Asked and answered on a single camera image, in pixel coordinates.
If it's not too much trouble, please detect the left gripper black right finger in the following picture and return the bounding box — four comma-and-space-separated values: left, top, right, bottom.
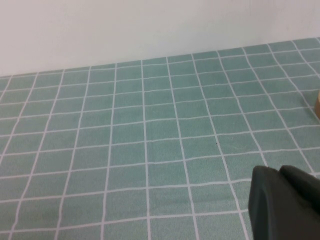
278, 164, 320, 240

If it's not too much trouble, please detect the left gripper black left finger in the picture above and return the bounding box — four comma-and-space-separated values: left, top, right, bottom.
247, 164, 308, 240

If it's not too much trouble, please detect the wooden tree-shaped headphone stand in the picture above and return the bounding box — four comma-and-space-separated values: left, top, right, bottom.
314, 89, 320, 119

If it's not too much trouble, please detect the green white-checked tablecloth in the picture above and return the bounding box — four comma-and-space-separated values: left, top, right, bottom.
0, 36, 320, 240

